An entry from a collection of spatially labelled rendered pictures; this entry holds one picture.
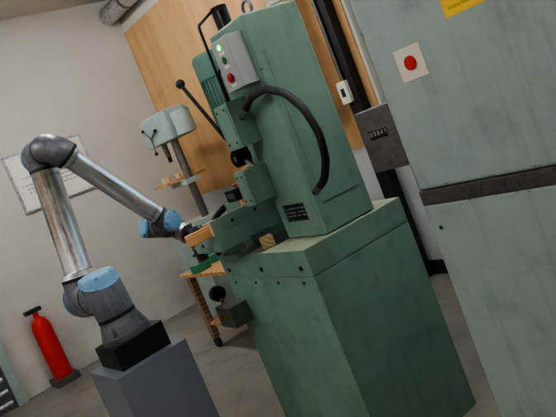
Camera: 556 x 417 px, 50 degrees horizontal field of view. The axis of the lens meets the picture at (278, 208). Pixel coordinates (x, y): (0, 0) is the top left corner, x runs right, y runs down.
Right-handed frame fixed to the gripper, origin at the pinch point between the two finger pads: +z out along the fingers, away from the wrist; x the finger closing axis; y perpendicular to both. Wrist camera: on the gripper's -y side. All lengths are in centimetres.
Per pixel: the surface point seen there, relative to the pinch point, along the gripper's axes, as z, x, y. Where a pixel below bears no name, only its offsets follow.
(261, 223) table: 39.1, 0.6, 23.4
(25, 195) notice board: -259, -9, -31
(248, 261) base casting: 43.2, -10.6, 14.5
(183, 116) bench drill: -166, 88, 12
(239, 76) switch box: 52, -6, 80
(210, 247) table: 31.7, -17.8, 19.9
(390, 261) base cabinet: 82, 20, 13
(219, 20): 25, 9, 93
